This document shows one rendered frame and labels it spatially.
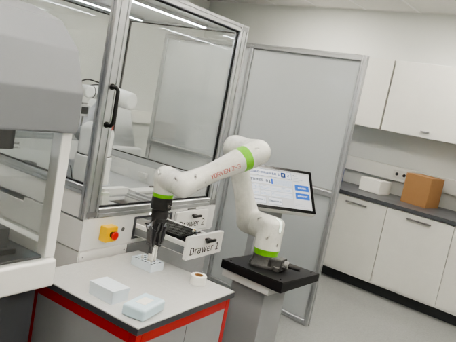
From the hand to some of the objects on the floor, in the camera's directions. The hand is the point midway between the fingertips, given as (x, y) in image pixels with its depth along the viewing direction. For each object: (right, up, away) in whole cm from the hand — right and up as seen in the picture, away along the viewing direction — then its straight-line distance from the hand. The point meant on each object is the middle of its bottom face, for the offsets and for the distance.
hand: (153, 252), depth 237 cm
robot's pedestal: (+36, -88, +37) cm, 102 cm away
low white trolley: (-18, -84, -6) cm, 86 cm away
